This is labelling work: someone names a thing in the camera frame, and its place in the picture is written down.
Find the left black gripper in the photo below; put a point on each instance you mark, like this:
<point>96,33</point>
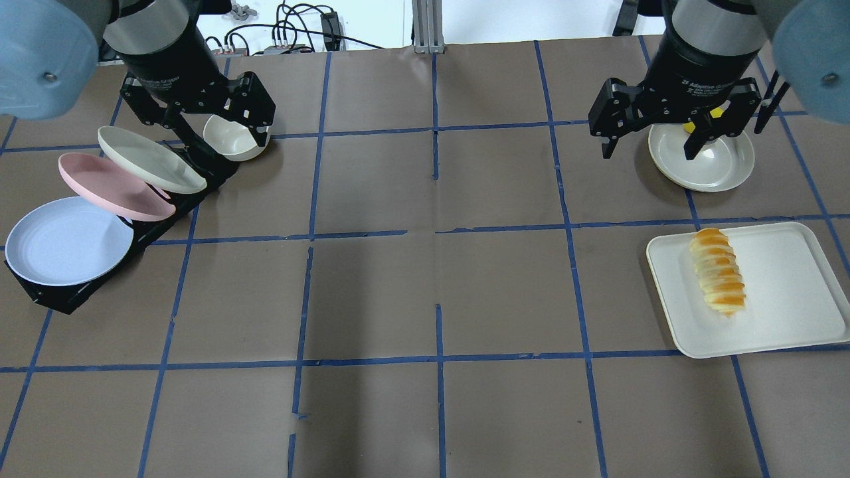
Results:
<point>171,61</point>

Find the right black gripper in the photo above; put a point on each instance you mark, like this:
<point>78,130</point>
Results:
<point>698,64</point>

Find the orange striped bread roll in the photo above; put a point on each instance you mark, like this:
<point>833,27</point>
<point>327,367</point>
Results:
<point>717,272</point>

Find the light blue plate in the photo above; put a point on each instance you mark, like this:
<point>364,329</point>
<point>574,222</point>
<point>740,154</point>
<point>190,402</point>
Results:
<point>67,242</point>

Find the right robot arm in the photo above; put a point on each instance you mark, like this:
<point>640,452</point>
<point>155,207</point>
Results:
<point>721,63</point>

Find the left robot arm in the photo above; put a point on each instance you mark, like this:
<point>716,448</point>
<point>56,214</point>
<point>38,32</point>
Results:
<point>65,62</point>

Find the cream round plate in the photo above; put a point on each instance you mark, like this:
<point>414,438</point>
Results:
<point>721,165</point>

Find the cream plate in rack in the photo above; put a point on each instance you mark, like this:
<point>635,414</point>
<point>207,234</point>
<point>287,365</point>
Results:
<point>151,162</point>

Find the pink plate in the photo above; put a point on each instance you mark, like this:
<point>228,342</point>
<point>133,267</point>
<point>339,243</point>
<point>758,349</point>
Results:
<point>108,186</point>

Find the black plate rack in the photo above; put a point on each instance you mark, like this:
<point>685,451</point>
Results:
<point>70,297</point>

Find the cream bowl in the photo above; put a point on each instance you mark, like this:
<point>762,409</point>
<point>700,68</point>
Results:
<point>231,139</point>

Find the white rectangular tray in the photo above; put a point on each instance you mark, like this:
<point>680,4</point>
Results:
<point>793,297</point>

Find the aluminium frame post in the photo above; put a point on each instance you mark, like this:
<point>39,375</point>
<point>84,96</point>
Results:
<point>427,27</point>

